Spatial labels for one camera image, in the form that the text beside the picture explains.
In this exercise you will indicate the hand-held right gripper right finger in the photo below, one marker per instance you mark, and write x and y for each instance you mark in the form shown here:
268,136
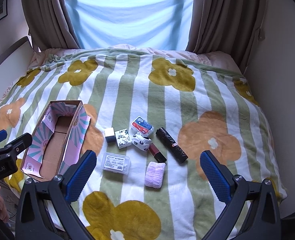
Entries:
216,175

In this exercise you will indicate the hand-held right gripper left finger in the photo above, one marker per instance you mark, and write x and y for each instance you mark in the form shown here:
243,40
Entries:
83,172

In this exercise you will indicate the clear plastic swab box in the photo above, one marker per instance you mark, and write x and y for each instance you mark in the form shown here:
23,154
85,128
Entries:
116,163

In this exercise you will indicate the cardboard box with pink lining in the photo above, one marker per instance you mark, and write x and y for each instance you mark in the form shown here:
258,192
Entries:
55,142

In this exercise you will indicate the white floral tissue pack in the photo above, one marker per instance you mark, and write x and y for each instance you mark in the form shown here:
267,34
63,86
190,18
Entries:
122,138

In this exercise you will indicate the black garbage bag roll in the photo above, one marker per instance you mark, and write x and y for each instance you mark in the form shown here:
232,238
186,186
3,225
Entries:
171,145

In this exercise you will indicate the pink fluffy towel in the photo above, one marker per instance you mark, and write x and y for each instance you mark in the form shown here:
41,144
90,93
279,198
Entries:
155,174

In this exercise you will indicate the dark red lipstick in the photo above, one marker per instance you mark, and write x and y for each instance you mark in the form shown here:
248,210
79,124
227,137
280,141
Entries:
158,153

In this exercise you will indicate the person's left hand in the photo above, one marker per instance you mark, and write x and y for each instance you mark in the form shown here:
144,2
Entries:
1,202

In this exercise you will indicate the panda print socks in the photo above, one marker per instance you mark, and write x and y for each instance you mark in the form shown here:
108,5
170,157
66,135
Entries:
141,142

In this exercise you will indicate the white headboard panel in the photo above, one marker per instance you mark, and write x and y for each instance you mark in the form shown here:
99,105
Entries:
5,62

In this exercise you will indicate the red and blue packet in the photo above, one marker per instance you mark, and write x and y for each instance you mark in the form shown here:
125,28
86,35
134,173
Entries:
142,125

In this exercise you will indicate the striped floral blanket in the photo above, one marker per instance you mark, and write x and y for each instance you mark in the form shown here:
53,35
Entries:
137,92

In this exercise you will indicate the brown curtain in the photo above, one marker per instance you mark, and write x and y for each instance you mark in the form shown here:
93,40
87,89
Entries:
220,17
45,17

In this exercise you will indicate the light blue curtain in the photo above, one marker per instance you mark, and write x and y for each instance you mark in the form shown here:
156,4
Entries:
127,17

